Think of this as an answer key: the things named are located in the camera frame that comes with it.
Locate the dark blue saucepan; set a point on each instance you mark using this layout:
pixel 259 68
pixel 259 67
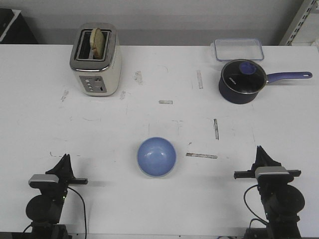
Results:
pixel 239 98

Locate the cream and chrome toaster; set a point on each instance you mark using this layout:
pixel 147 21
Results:
pixel 97 77

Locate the green bowl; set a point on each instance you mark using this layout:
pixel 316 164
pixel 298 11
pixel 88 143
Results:
pixel 172 171

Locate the blue bowl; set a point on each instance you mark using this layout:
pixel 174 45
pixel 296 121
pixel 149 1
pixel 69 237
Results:
pixel 156 157

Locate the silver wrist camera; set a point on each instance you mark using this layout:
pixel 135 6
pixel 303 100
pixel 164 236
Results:
pixel 40 181
pixel 270 170

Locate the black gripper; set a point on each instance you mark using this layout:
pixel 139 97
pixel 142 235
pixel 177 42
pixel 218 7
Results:
pixel 59 191
pixel 267 185

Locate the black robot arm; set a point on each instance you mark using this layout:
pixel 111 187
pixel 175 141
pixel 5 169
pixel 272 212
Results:
pixel 45 210
pixel 281 201

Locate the clear plastic food container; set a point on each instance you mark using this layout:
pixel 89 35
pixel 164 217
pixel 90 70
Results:
pixel 227 49

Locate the grey metal shelf upright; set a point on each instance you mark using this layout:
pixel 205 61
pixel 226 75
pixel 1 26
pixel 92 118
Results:
pixel 304 28

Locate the glass pot lid blue knob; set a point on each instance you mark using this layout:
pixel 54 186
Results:
pixel 243 76

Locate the slice of toast bread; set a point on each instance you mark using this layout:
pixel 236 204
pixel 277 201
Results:
pixel 97 43

